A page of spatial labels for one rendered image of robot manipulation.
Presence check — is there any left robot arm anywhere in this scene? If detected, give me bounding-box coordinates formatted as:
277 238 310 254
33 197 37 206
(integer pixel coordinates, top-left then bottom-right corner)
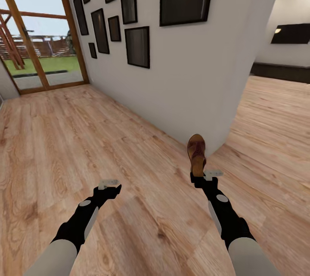
22 179 122 276

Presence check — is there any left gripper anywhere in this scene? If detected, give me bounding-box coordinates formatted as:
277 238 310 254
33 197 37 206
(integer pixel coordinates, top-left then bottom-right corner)
92 185 122 204

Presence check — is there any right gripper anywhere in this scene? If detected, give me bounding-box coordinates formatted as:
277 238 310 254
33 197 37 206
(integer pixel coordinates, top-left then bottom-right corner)
190 173 218 193

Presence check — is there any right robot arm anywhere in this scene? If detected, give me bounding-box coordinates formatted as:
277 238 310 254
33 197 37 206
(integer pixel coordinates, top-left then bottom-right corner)
190 170 283 276

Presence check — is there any sandal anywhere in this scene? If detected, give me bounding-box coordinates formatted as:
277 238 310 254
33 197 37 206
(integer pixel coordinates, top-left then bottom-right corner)
187 134 207 177

